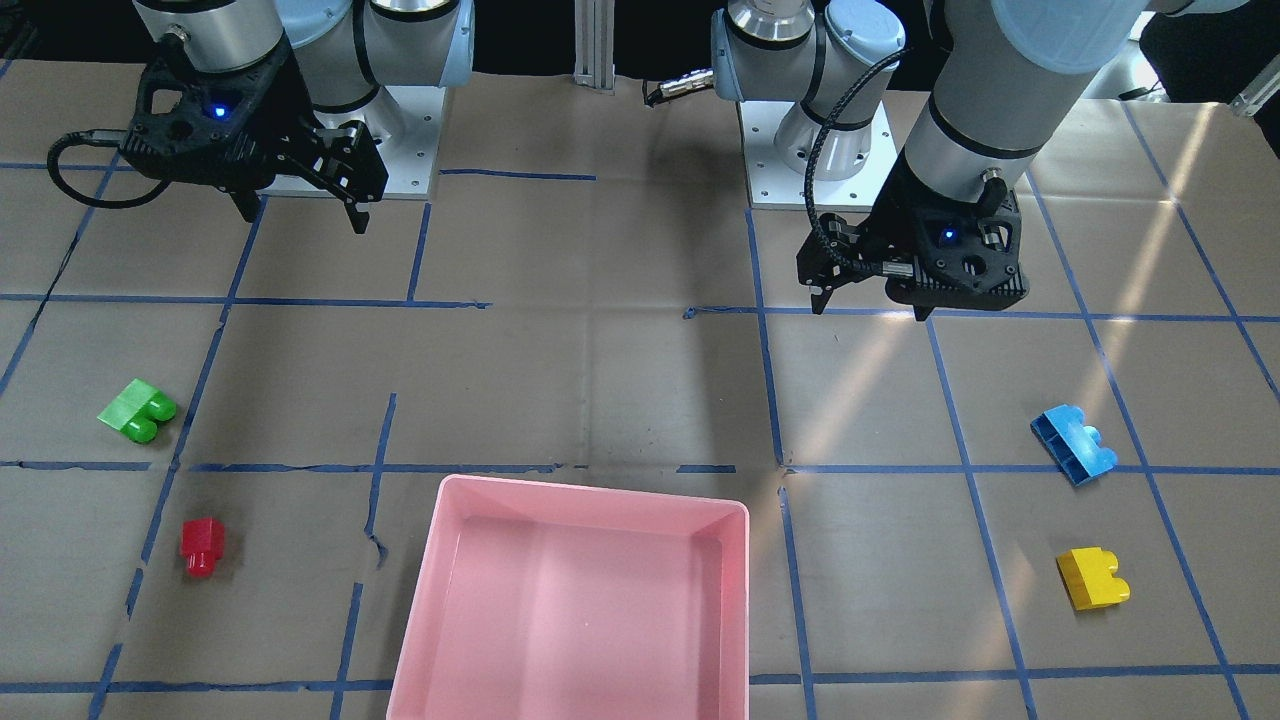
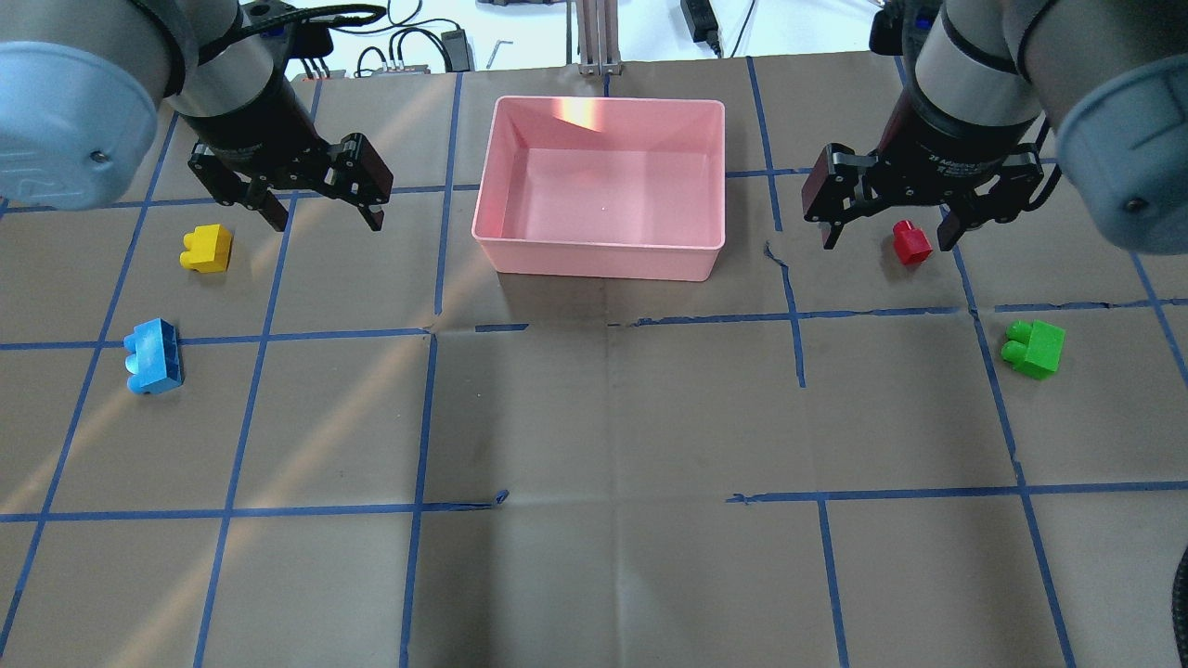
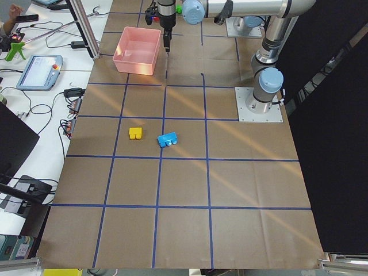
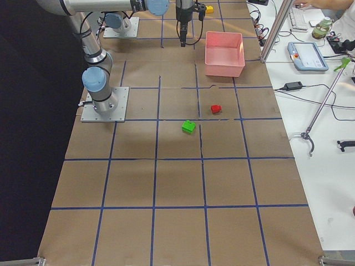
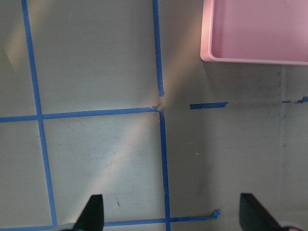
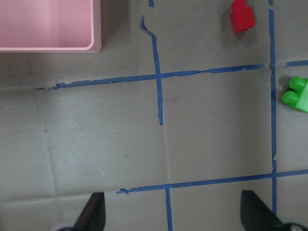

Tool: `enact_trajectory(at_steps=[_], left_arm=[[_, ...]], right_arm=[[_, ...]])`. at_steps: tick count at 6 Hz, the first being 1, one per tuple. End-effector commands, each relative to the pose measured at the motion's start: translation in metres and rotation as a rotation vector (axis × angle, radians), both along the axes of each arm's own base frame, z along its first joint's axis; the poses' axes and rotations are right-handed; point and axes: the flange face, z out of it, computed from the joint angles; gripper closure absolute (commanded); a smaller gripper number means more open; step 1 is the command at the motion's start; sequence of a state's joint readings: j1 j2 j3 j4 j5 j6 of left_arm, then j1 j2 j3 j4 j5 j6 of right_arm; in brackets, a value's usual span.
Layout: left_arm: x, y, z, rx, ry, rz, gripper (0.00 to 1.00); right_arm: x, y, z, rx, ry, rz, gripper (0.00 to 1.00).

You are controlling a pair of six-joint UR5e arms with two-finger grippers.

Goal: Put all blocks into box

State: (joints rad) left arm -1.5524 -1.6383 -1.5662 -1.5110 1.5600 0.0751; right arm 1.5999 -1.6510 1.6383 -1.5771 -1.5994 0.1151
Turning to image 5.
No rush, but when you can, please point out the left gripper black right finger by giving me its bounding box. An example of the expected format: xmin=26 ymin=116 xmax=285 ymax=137
xmin=239 ymin=193 xmax=282 ymax=231

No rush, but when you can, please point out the pink plastic box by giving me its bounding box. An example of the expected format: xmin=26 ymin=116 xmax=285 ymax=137
xmin=200 ymin=0 xmax=308 ymax=65

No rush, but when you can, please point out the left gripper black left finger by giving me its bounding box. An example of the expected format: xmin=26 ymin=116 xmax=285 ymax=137
xmin=73 ymin=194 xmax=104 ymax=231

